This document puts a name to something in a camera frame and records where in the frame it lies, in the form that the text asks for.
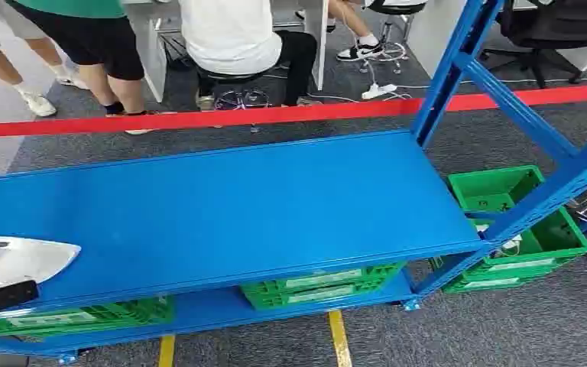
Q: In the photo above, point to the yellow floor tape strip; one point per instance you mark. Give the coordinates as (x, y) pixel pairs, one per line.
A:
(340, 339)
(167, 352)

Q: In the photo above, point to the blue steel shelf rack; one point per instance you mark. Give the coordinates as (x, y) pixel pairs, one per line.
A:
(222, 213)

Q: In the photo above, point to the black office chair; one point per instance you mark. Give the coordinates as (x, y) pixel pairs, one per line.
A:
(551, 25)

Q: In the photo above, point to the black round stool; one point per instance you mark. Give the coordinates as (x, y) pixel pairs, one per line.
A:
(227, 77)
(395, 7)

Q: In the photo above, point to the green plastic crate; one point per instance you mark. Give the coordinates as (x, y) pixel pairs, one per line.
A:
(481, 190)
(268, 289)
(273, 303)
(476, 286)
(557, 243)
(121, 314)

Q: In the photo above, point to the white power strip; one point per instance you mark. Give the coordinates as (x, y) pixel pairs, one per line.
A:
(374, 91)

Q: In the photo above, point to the person's leg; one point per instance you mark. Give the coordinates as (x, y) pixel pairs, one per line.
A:
(349, 20)

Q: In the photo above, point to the red barrier tape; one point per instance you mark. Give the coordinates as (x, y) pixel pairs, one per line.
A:
(222, 119)

